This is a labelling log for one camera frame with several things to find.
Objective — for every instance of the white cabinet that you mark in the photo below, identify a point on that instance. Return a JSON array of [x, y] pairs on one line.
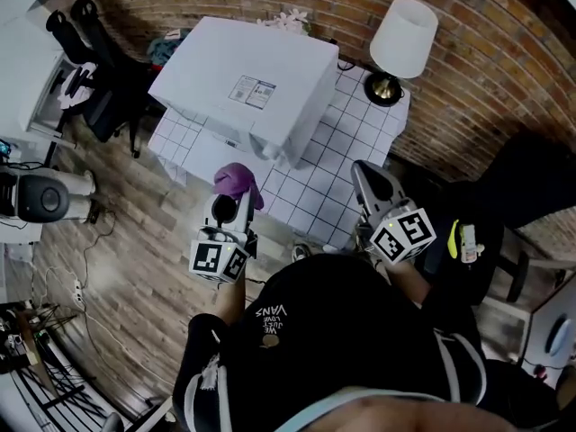
[[22, 70]]

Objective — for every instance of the person's right forearm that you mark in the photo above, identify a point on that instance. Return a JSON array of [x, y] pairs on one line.
[[409, 281]]

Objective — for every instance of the white cloth on chair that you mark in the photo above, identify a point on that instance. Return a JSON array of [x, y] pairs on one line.
[[74, 88]]

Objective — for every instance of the table with white grid cloth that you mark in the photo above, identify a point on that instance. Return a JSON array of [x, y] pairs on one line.
[[346, 151]]

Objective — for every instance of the black armchair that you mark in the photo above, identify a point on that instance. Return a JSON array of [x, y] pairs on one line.
[[504, 196]]

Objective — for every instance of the white shade table lamp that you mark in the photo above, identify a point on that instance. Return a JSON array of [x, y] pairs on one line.
[[405, 38]]

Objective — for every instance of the white artificial flowers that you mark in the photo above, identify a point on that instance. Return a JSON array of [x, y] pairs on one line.
[[288, 20]]

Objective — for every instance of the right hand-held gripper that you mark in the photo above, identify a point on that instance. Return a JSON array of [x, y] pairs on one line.
[[396, 223]]

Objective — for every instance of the yellow strip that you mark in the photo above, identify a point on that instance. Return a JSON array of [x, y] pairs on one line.
[[454, 241]]

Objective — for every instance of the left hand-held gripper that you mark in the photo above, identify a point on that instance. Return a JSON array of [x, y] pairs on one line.
[[234, 223]]

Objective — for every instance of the white cylinder appliance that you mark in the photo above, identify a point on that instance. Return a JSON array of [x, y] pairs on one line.
[[78, 185]]

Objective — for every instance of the person's torso in black shirt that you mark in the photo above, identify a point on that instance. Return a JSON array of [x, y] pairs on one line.
[[351, 331]]

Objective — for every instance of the small white device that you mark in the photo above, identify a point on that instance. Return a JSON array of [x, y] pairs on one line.
[[469, 243]]

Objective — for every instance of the white round disc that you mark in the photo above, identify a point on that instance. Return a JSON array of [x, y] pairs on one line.
[[558, 335]]

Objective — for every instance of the purple cloth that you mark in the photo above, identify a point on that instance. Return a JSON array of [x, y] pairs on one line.
[[234, 178]]

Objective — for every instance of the teal clothing pile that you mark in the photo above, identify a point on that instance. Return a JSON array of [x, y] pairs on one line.
[[162, 50]]

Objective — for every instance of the white power strip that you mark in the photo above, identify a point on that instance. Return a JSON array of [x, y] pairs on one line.
[[78, 291]]

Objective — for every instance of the person's shoe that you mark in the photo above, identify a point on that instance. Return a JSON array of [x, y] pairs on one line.
[[300, 252]]

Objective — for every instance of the black office chair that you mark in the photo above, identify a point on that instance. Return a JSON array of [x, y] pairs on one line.
[[108, 92]]

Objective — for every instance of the black metal rack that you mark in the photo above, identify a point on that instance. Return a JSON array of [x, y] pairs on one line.
[[49, 389]]

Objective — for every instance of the white microwave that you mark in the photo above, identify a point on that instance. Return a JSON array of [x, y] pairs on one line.
[[245, 61]]

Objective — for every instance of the person's left forearm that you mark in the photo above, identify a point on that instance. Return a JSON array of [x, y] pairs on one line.
[[233, 299]]

